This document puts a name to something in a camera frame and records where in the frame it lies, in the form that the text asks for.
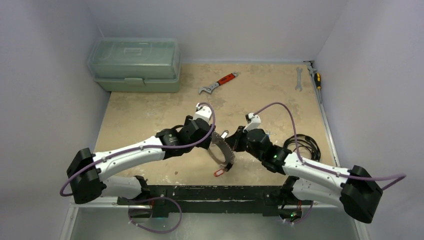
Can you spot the red handled adjustable wrench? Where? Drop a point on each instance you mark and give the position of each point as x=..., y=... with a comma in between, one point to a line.
x=209, y=89

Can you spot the aluminium side rail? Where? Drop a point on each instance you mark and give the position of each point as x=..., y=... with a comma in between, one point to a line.
x=311, y=72

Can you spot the key with red tag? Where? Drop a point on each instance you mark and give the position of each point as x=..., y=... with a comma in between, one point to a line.
x=219, y=172

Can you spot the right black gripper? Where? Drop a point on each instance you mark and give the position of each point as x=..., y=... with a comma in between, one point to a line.
x=241, y=138

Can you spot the yellow black screwdriver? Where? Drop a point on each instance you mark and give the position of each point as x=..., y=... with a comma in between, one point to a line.
x=317, y=81

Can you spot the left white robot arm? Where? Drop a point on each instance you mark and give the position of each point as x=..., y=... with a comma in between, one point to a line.
x=89, y=171

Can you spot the key with white tag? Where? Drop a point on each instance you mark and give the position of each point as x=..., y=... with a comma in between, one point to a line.
x=224, y=134

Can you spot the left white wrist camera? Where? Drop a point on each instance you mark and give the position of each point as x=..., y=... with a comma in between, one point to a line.
x=203, y=112

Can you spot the silver open-end spanner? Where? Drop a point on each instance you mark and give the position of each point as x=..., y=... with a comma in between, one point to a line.
x=298, y=86

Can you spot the green translucent plastic toolbox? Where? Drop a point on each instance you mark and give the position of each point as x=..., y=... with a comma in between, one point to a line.
x=138, y=65

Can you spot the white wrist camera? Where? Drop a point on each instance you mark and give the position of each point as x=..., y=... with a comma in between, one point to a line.
x=203, y=112
x=253, y=122

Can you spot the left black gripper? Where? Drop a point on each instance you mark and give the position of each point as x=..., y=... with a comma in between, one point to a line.
x=205, y=143

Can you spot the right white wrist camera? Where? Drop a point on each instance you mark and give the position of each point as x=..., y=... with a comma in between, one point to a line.
x=253, y=122

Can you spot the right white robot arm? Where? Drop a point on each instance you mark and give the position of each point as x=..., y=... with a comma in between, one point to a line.
x=353, y=190

